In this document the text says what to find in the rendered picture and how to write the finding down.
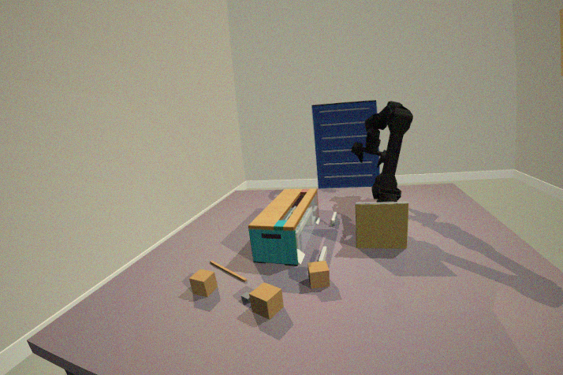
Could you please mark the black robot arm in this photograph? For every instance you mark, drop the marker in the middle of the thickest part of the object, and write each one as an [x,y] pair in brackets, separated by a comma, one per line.
[398,119]

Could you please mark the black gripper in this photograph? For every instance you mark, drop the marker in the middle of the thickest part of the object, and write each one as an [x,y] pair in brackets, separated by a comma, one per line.
[371,148]

